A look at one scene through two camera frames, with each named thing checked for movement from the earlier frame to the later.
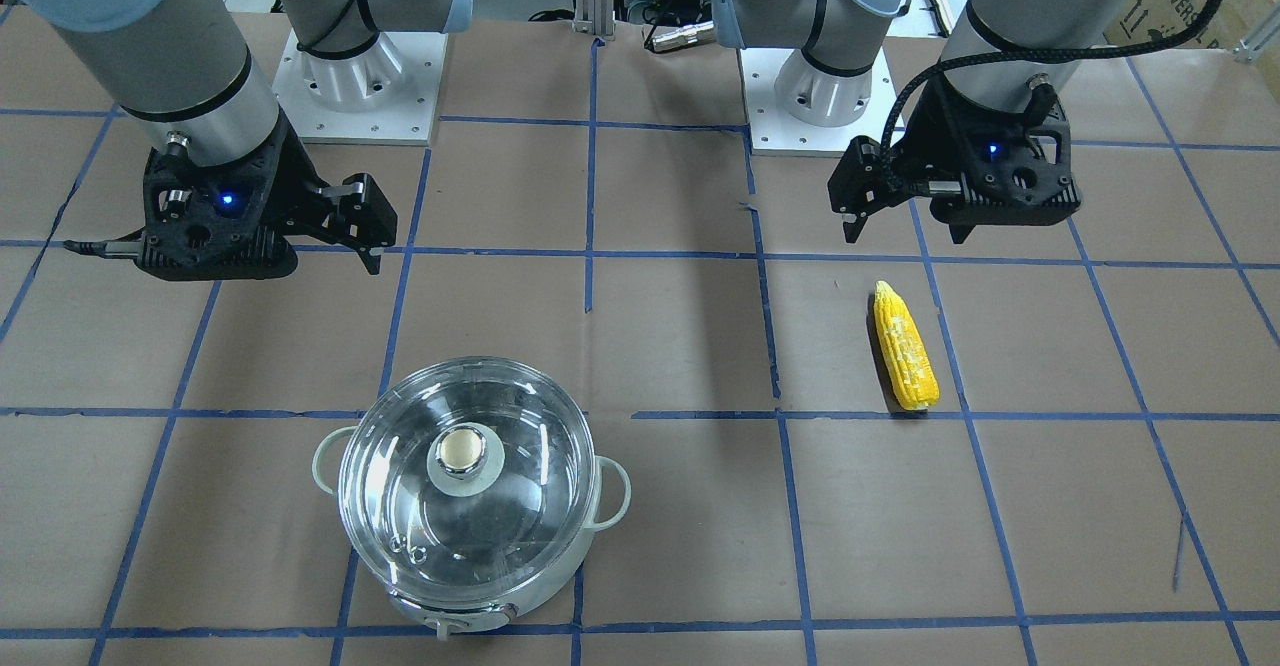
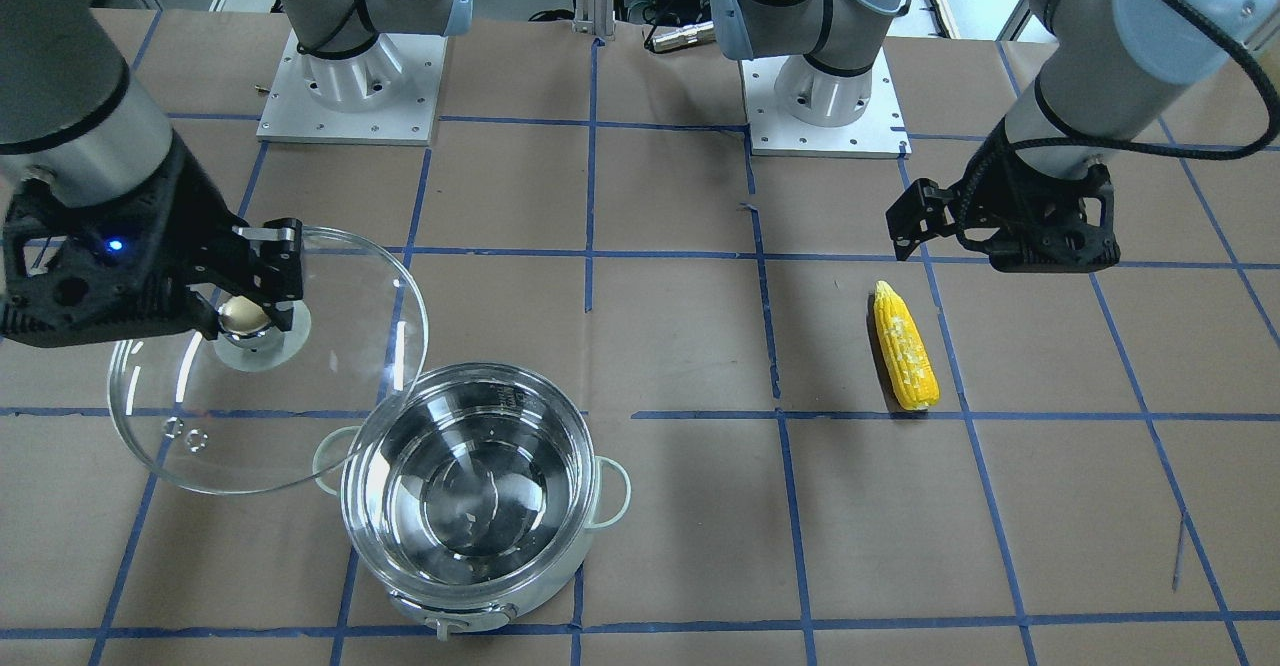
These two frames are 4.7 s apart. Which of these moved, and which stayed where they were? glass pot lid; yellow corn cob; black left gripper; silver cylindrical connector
Moved: black left gripper; glass pot lid
Stayed: yellow corn cob; silver cylindrical connector
